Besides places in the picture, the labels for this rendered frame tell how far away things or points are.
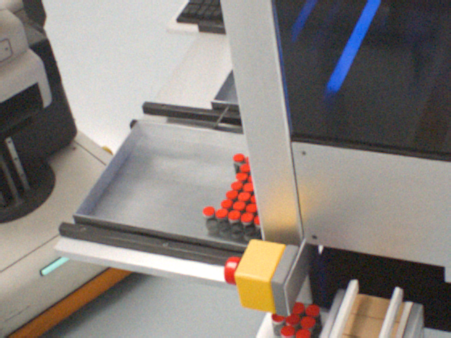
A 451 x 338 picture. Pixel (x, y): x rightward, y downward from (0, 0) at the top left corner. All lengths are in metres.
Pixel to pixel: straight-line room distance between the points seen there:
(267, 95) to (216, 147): 0.57
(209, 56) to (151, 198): 0.43
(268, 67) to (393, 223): 0.28
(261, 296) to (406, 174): 0.27
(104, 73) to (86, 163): 0.90
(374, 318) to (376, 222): 0.16
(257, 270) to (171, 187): 0.42
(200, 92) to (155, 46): 1.81
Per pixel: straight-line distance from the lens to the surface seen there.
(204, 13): 2.25
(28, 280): 2.54
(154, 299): 2.73
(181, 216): 1.64
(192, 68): 1.98
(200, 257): 1.55
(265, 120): 1.23
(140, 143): 1.81
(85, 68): 3.68
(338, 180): 1.27
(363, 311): 1.39
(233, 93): 1.89
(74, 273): 2.61
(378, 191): 1.26
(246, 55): 1.18
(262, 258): 1.34
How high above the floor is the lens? 2.00
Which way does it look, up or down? 41 degrees down
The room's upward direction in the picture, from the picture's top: 12 degrees counter-clockwise
